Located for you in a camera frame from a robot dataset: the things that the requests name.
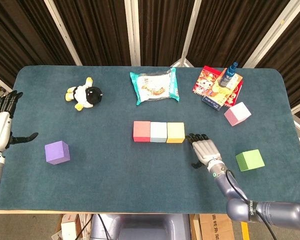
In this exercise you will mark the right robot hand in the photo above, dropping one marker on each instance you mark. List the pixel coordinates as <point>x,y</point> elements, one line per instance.
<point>206,151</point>

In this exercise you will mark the yellow foam cube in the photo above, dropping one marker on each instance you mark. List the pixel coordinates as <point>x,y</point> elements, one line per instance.
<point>175,132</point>

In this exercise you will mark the green foam cube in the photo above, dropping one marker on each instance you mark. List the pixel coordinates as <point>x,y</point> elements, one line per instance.
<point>250,160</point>

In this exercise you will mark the red foam cube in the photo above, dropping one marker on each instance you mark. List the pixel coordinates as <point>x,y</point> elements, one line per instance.
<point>141,131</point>

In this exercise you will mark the pink foam cube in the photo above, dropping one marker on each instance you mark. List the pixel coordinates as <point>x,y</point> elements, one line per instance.
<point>237,113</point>

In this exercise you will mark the light blue foam cube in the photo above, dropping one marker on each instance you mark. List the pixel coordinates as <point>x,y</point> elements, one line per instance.
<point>158,131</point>

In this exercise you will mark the yellow blue snack box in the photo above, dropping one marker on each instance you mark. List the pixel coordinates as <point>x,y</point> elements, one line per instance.
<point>220,95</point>

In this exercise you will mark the purple foam cube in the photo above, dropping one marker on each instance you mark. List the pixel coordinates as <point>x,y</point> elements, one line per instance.
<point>57,152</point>

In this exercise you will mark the red cartoon snack packet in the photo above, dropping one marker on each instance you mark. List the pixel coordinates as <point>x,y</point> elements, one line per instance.
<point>203,82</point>

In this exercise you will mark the teal felt table mat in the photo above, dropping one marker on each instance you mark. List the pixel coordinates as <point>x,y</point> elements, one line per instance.
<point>140,180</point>

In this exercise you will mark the blue spray bottle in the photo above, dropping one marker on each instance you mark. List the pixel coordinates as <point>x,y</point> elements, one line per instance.
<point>226,77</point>

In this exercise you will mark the brown cardboard box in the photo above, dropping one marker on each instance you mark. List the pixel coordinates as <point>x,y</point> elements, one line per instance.
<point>216,227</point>

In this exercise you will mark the wooden board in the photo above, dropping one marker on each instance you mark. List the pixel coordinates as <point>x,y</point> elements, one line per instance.
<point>196,227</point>

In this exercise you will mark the teal white snack bag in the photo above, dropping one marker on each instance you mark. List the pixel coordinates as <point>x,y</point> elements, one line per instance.
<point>153,86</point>

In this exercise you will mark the black white plush penguin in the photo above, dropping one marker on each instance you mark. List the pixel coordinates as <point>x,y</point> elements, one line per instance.
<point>87,95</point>

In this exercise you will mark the grey robot torso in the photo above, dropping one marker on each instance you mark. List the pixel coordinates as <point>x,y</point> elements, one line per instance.
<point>142,227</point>

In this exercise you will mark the white cardboard box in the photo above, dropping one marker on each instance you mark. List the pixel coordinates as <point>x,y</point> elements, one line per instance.
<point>68,227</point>

